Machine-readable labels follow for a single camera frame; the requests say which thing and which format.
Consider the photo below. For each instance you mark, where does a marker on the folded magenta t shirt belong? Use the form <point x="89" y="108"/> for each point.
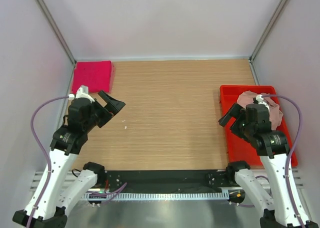
<point x="96" y="75"/>

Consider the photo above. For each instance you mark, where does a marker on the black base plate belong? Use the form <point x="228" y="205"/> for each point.
<point x="167" y="181"/>

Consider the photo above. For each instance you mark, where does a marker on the left aluminium frame post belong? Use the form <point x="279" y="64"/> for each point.
<point x="48" y="16"/>

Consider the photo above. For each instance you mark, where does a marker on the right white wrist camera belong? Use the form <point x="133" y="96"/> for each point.
<point x="260" y="100"/>

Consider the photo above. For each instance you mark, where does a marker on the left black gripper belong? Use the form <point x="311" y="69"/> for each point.
<point x="112" y="107"/>

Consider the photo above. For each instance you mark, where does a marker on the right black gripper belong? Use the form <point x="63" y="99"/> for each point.
<point x="233" y="112"/>

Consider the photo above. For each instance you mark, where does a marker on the right aluminium frame post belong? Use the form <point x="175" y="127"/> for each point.
<point x="270" y="25"/>

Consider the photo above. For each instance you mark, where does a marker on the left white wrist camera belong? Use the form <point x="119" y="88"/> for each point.
<point x="82" y="92"/>

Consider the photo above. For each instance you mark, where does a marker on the aluminium rail profile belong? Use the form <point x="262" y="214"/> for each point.
<point x="69" y="179"/>

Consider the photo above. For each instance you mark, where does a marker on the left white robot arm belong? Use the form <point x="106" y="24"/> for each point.
<point x="50" y="206"/>

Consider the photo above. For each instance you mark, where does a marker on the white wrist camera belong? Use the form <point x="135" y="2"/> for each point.
<point x="82" y="92"/>
<point x="260" y="100"/>

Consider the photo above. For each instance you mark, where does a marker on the dusty pink t shirt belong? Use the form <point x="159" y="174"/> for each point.
<point x="275" y="115"/>

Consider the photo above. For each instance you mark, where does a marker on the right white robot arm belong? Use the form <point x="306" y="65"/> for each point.
<point x="281" y="208"/>

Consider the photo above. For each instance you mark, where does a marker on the white slotted cable duct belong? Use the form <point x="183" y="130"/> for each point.
<point x="224" y="195"/>

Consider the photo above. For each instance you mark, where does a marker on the aluminium frame post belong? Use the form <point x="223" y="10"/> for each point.
<point x="270" y="25"/>
<point x="48" y="16"/>

